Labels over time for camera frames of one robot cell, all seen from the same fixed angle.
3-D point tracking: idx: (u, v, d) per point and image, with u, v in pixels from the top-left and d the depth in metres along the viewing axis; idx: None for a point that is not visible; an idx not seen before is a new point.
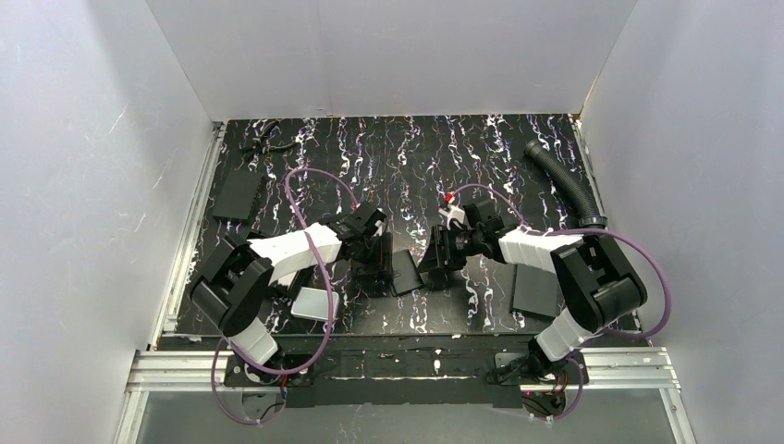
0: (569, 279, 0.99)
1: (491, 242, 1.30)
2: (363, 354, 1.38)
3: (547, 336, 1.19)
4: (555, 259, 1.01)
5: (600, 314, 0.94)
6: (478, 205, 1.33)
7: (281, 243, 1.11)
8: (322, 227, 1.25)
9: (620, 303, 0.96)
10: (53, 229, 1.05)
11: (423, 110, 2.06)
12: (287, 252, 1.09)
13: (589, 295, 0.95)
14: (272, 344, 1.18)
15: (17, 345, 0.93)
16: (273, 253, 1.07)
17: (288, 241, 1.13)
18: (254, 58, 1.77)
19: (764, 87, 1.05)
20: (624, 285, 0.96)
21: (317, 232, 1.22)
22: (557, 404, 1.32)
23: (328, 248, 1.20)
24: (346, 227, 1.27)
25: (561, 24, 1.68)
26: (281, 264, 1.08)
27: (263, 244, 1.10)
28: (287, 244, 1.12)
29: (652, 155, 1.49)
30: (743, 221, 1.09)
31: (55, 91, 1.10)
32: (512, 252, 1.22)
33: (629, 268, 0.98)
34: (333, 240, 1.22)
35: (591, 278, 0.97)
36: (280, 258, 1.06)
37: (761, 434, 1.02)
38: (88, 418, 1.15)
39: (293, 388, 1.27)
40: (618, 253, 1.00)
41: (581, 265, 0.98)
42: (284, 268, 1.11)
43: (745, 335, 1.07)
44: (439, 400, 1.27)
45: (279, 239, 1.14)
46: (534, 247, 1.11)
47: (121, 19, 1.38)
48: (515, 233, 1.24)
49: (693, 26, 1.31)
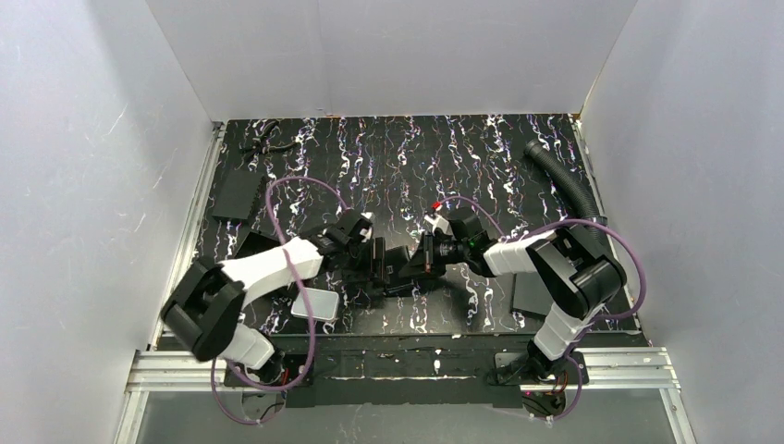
0: (545, 268, 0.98)
1: (479, 259, 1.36)
2: (362, 354, 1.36)
3: (543, 334, 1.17)
4: (531, 252, 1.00)
5: (583, 298, 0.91)
6: (465, 222, 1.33)
7: (258, 262, 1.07)
8: (302, 240, 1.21)
9: (601, 285, 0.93)
10: (53, 229, 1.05)
11: (423, 110, 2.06)
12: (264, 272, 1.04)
13: (569, 280, 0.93)
14: (267, 347, 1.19)
15: (17, 344, 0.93)
16: (248, 274, 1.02)
17: (264, 260, 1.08)
18: (253, 57, 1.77)
19: (765, 86, 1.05)
20: (602, 267, 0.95)
21: (296, 249, 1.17)
22: (557, 404, 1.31)
23: (305, 265, 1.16)
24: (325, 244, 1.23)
25: (562, 23, 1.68)
26: (257, 285, 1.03)
27: (238, 265, 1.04)
28: (263, 264, 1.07)
29: (652, 154, 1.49)
30: (742, 221, 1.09)
31: (55, 91, 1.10)
32: (497, 261, 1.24)
33: (603, 251, 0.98)
34: (312, 257, 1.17)
35: (569, 266, 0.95)
36: (257, 278, 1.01)
37: (762, 435, 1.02)
38: (88, 419, 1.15)
39: (292, 388, 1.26)
40: (592, 240, 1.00)
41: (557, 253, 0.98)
42: (262, 289, 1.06)
43: (746, 335, 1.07)
44: (439, 400, 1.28)
45: (256, 256, 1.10)
46: (512, 251, 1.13)
47: (121, 19, 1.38)
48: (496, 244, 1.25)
49: (693, 27, 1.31)
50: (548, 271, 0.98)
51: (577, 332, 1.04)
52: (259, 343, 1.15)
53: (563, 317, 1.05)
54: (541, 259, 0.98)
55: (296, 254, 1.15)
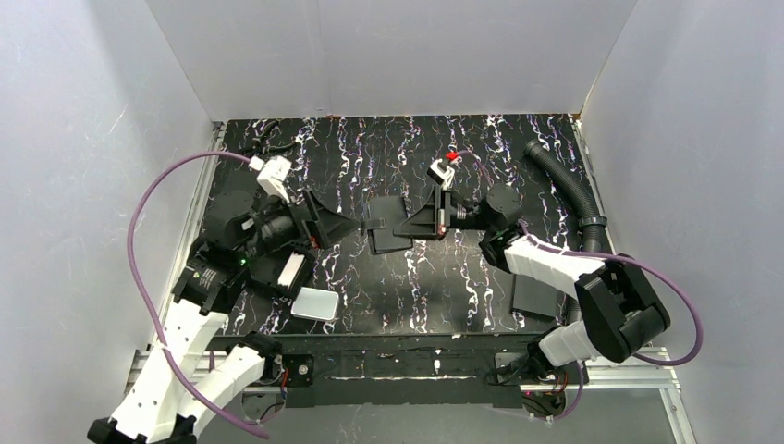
0: (592, 312, 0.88)
1: (495, 250, 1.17)
2: (363, 354, 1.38)
3: (550, 339, 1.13)
4: (579, 289, 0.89)
5: (627, 350, 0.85)
6: (504, 213, 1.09)
7: (143, 389, 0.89)
8: (179, 308, 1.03)
9: (646, 336, 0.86)
10: (52, 229, 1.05)
11: (423, 110, 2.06)
12: (154, 402, 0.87)
13: (618, 333, 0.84)
14: (258, 358, 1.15)
15: (17, 345, 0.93)
16: (140, 417, 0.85)
17: (149, 382, 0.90)
18: (252, 57, 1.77)
19: (765, 85, 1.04)
20: (650, 315, 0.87)
21: (178, 326, 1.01)
22: (557, 404, 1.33)
23: (201, 333, 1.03)
24: (213, 275, 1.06)
25: (561, 23, 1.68)
26: (161, 416, 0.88)
27: (125, 409, 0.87)
28: (148, 390, 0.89)
29: (652, 155, 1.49)
30: (743, 221, 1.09)
31: (55, 90, 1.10)
32: (520, 262, 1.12)
33: (654, 299, 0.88)
34: (201, 320, 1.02)
35: (618, 314, 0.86)
36: (154, 414, 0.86)
37: (762, 435, 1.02)
38: (89, 419, 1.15)
39: (293, 388, 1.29)
40: (643, 281, 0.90)
41: (609, 298, 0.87)
42: (171, 407, 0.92)
43: (746, 335, 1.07)
44: (439, 400, 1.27)
45: (138, 380, 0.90)
46: (550, 268, 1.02)
47: (120, 18, 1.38)
48: (519, 242, 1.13)
49: (693, 26, 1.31)
50: (594, 314, 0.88)
51: (594, 357, 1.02)
52: (249, 363, 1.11)
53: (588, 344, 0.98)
54: (591, 302, 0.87)
55: (179, 340, 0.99)
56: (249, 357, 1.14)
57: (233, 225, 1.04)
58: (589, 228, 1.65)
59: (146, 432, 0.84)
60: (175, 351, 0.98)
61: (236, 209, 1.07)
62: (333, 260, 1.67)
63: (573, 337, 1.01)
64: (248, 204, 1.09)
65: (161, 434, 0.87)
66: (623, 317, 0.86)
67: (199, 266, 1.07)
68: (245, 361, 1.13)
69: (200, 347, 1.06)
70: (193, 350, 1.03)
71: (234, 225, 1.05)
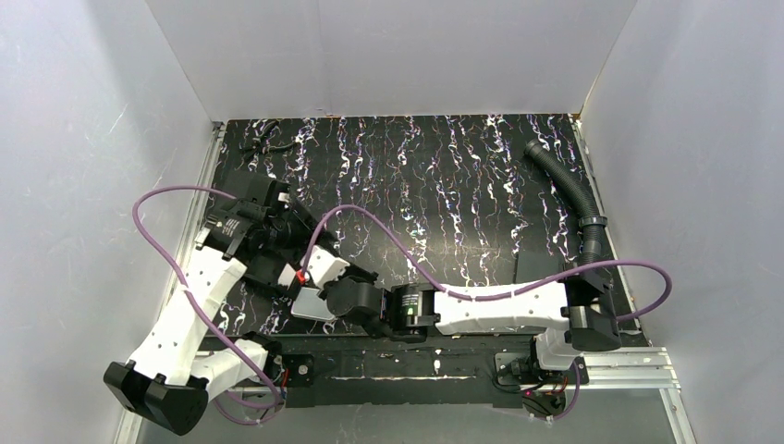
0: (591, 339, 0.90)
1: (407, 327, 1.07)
2: (363, 354, 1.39)
3: (547, 357, 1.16)
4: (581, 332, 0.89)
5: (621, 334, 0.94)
6: (363, 303, 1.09)
7: (164, 332, 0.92)
8: (202, 253, 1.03)
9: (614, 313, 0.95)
10: (53, 229, 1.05)
11: (423, 110, 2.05)
12: (176, 344, 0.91)
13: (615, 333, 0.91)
14: (262, 350, 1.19)
15: (15, 346, 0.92)
16: (160, 358, 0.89)
17: (170, 325, 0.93)
18: (253, 58, 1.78)
19: (765, 84, 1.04)
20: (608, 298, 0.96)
21: (201, 270, 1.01)
22: (557, 404, 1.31)
23: (223, 279, 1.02)
24: (236, 224, 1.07)
25: (561, 23, 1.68)
26: (180, 360, 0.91)
27: (145, 351, 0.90)
28: (169, 332, 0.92)
29: (652, 155, 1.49)
30: (744, 220, 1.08)
31: (55, 92, 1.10)
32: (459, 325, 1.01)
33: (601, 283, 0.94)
34: (224, 265, 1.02)
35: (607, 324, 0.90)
36: (174, 356, 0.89)
37: (764, 436, 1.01)
38: (87, 421, 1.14)
39: (293, 388, 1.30)
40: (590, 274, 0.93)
41: (596, 318, 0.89)
42: (189, 354, 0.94)
43: (746, 335, 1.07)
44: (439, 400, 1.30)
45: (158, 323, 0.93)
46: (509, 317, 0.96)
47: (120, 18, 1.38)
48: (443, 301, 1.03)
49: (692, 27, 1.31)
50: (591, 339, 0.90)
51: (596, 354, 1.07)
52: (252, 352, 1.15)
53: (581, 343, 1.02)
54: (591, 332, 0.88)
55: (201, 283, 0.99)
56: (252, 348, 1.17)
57: (271, 188, 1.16)
58: (589, 228, 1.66)
59: (166, 372, 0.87)
60: (196, 294, 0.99)
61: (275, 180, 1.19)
62: None
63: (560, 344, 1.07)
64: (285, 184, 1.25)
65: (178, 378, 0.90)
66: (607, 320, 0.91)
67: (220, 217, 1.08)
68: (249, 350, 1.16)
69: (221, 296, 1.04)
70: (214, 298, 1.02)
71: (274, 189, 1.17)
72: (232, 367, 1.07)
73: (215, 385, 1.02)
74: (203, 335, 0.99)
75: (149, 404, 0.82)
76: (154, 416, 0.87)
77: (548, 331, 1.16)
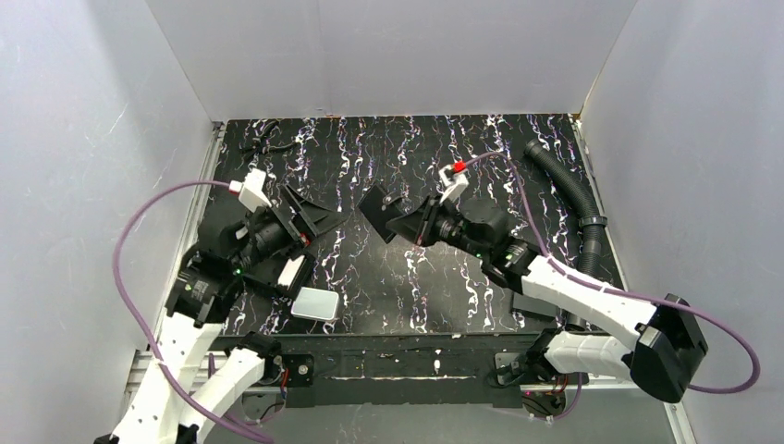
0: (650, 366, 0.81)
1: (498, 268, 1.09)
2: (363, 354, 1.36)
3: (560, 353, 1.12)
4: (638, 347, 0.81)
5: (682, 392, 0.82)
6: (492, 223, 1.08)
7: (143, 405, 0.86)
8: (173, 321, 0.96)
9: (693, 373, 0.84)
10: (53, 229, 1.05)
11: (423, 110, 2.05)
12: (156, 417, 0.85)
13: (677, 382, 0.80)
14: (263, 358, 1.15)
15: (15, 347, 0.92)
16: (141, 432, 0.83)
17: (147, 397, 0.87)
18: (252, 58, 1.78)
19: (765, 85, 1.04)
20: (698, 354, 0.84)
21: (174, 339, 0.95)
22: (557, 404, 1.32)
23: (197, 346, 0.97)
24: (205, 286, 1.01)
25: (561, 23, 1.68)
26: (163, 433, 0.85)
27: (127, 424, 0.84)
28: (150, 404, 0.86)
29: (652, 155, 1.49)
30: (743, 221, 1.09)
31: (55, 92, 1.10)
32: (540, 290, 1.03)
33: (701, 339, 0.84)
34: (196, 333, 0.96)
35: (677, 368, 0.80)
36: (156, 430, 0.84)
37: (762, 436, 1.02)
38: (87, 422, 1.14)
39: (293, 388, 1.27)
40: (692, 319, 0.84)
41: (669, 351, 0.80)
42: (171, 421, 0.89)
43: (744, 336, 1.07)
44: (438, 400, 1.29)
45: (137, 395, 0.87)
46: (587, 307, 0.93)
47: (120, 18, 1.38)
48: (541, 264, 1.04)
49: (693, 27, 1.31)
50: (649, 368, 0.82)
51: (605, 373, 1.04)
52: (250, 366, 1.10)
53: (617, 369, 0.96)
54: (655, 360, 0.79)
55: (175, 353, 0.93)
56: (248, 359, 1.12)
57: (226, 234, 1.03)
58: (589, 229, 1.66)
59: None
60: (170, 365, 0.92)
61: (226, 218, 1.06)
62: (333, 260, 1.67)
63: (592, 358, 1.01)
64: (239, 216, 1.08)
65: None
66: (679, 364, 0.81)
67: (189, 279, 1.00)
68: (245, 363, 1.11)
69: (197, 361, 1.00)
70: (190, 363, 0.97)
71: (226, 233, 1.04)
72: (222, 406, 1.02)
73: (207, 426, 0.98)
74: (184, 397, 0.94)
75: None
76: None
77: (588, 337, 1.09)
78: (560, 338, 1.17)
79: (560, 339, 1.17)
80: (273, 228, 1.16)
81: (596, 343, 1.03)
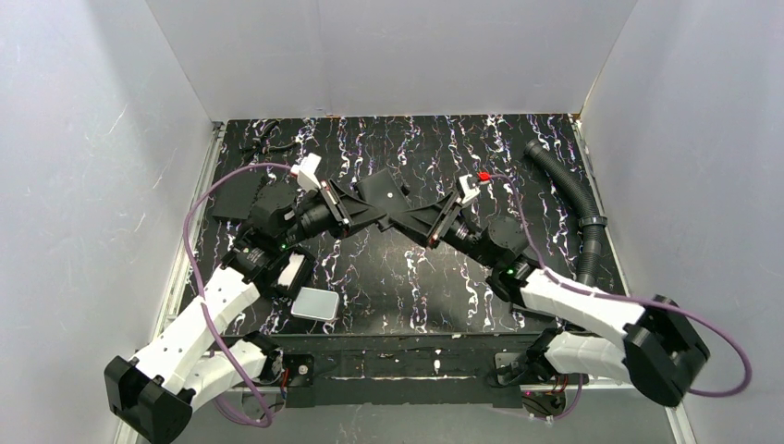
0: (643, 367, 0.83)
1: (506, 286, 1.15)
2: (363, 354, 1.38)
3: (562, 357, 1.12)
4: (627, 345, 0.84)
5: (680, 395, 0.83)
6: (510, 245, 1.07)
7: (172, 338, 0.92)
8: (224, 272, 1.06)
9: (694, 376, 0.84)
10: (52, 229, 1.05)
11: (423, 110, 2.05)
12: (180, 351, 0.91)
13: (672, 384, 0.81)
14: (262, 357, 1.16)
15: (17, 346, 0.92)
16: (163, 363, 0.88)
17: (179, 331, 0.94)
18: (252, 58, 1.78)
19: (765, 84, 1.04)
20: (696, 356, 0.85)
21: (219, 287, 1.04)
22: (557, 404, 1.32)
23: (238, 300, 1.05)
24: (259, 253, 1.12)
25: (561, 24, 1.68)
26: (180, 367, 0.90)
27: (150, 352, 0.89)
28: (179, 339, 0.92)
29: (652, 155, 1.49)
30: (742, 221, 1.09)
31: (54, 91, 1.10)
32: (540, 301, 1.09)
33: (697, 340, 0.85)
34: (242, 287, 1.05)
35: (672, 368, 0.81)
36: (176, 364, 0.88)
37: (763, 434, 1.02)
38: (88, 421, 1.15)
39: (293, 388, 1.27)
40: (686, 322, 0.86)
41: (659, 351, 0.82)
42: (189, 364, 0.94)
43: (743, 336, 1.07)
44: (439, 400, 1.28)
45: (169, 328, 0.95)
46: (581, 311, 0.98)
47: (120, 19, 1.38)
48: (537, 277, 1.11)
49: (692, 27, 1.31)
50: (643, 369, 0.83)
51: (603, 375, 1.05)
52: (250, 359, 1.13)
53: (616, 372, 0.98)
54: (644, 358, 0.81)
55: (216, 299, 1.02)
56: (251, 353, 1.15)
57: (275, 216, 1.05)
58: (589, 228, 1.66)
59: (164, 376, 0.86)
60: (210, 309, 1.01)
61: (282, 200, 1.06)
62: (333, 260, 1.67)
63: (592, 359, 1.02)
64: (291, 197, 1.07)
65: (174, 385, 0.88)
66: (674, 365, 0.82)
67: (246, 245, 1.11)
68: (247, 355, 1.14)
69: (231, 314, 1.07)
70: (226, 314, 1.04)
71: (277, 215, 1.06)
72: (224, 379, 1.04)
73: (204, 395, 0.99)
74: (206, 349, 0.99)
75: (140, 403, 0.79)
76: (140, 422, 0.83)
77: (588, 338, 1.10)
78: (560, 338, 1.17)
79: (560, 339, 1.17)
80: (321, 208, 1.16)
81: (597, 346, 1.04)
